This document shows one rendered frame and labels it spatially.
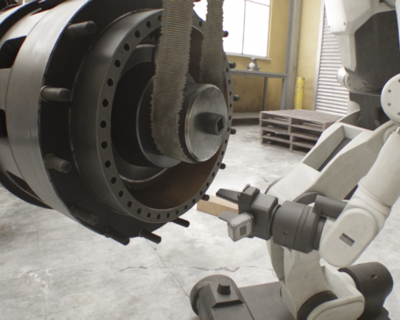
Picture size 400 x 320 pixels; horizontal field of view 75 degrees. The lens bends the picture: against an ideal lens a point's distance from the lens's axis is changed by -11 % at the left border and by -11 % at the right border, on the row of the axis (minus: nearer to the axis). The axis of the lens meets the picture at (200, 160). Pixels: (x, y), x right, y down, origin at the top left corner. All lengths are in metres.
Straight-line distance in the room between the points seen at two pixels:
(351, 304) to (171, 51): 0.85
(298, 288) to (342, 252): 0.39
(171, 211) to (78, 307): 0.88
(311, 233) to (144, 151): 0.33
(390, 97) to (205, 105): 0.30
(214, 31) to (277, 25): 6.66
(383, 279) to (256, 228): 0.64
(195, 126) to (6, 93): 0.32
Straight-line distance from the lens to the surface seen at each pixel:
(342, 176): 0.77
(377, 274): 1.11
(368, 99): 0.83
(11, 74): 0.55
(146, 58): 0.60
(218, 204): 2.00
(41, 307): 1.42
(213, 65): 0.58
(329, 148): 0.84
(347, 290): 1.03
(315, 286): 0.92
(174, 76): 0.48
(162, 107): 0.49
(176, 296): 1.38
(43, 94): 0.43
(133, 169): 0.61
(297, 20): 7.43
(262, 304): 1.13
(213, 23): 0.57
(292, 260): 0.76
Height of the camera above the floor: 0.93
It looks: 16 degrees down
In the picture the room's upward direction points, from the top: 3 degrees clockwise
